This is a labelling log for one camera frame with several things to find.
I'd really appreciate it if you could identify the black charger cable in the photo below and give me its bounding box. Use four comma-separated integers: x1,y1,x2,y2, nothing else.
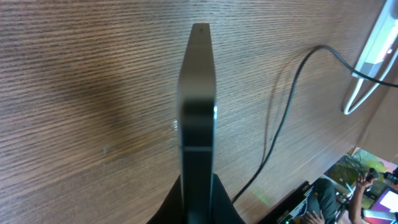
231,45,398,205

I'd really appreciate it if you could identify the seated person in background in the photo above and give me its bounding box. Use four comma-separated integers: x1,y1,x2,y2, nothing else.
301,174,377,224

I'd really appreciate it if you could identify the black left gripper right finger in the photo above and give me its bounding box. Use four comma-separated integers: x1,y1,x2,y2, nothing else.
212,174,244,224

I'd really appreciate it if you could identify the blue screen smartphone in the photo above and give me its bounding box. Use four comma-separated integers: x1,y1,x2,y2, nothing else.
177,23,216,223

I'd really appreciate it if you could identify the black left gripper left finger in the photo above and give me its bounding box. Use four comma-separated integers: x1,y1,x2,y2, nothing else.
147,176,183,224

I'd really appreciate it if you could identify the white power strip cord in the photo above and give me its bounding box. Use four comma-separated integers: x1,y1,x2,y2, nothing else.
342,46,398,116

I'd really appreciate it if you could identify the white power strip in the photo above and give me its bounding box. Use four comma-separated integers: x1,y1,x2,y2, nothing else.
354,0,397,78

